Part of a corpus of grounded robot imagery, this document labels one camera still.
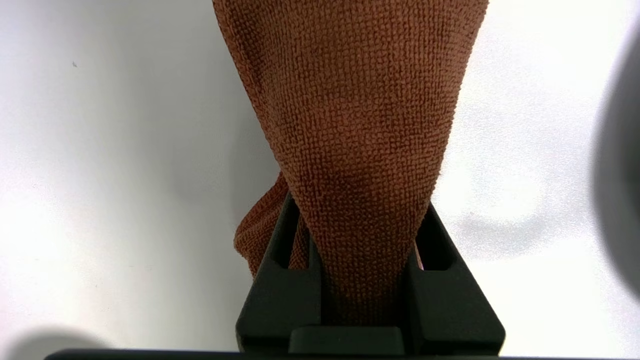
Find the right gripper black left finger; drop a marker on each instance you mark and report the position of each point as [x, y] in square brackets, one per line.
[280, 305]

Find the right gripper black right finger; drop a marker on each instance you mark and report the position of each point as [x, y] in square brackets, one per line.
[450, 310]

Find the brown cloth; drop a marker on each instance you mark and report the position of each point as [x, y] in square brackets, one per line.
[360, 125]

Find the gray round plate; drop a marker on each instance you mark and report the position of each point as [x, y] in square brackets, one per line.
[625, 175]

